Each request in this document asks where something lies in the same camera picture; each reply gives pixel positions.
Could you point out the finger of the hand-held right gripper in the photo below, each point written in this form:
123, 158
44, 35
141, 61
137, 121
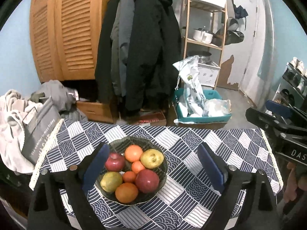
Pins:
278, 107
263, 119

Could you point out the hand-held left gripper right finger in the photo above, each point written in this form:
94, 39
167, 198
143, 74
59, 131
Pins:
211, 167

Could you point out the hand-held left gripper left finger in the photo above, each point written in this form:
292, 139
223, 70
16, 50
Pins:
96, 167

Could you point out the dark red apple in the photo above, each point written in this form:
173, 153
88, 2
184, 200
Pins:
115, 162

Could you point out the green yellow mango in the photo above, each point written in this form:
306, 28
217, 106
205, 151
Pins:
111, 181

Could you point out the small tangerine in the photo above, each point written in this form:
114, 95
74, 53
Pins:
129, 176
138, 167

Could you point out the large orange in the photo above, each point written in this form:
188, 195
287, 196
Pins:
126, 192
133, 153

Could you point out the dark glass bowl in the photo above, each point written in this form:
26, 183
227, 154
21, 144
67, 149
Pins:
134, 140

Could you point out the bright red apple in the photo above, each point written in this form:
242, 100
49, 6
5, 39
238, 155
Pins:
147, 181

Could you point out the yellow pear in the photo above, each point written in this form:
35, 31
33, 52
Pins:
151, 158

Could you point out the person's right hand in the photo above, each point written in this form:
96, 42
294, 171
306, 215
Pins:
291, 182

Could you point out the blue white patterned tablecloth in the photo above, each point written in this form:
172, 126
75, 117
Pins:
187, 139

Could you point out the shoe rack with shoes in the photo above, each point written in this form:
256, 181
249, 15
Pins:
298, 64

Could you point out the clear plastic bag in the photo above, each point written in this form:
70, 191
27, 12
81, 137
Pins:
217, 107

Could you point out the teal box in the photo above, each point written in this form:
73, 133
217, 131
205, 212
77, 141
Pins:
203, 119

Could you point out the wooden drawer box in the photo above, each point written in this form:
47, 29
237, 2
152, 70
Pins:
96, 111

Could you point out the white door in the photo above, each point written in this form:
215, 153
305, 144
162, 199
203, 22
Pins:
247, 52

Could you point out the grey tote bag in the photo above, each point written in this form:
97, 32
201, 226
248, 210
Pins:
40, 134

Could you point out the grey metal pipe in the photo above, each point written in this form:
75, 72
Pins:
269, 40

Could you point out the white patterned crate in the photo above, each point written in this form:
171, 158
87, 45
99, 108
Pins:
208, 75

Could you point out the white rice bag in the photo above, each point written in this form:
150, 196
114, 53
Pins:
191, 81

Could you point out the hanging grey bag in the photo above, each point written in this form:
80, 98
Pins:
230, 38

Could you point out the white crumpled cloth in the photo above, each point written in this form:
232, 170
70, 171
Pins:
12, 124

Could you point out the white cooking pot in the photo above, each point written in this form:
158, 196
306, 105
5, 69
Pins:
201, 36

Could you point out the wooden shelf rack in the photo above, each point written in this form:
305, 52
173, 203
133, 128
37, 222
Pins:
187, 28

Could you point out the black hooded coat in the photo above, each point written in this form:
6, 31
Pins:
153, 52

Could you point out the grey jacket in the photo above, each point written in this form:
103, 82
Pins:
122, 40

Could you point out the wooden louvred wardrobe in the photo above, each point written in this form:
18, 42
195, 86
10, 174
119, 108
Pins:
72, 28

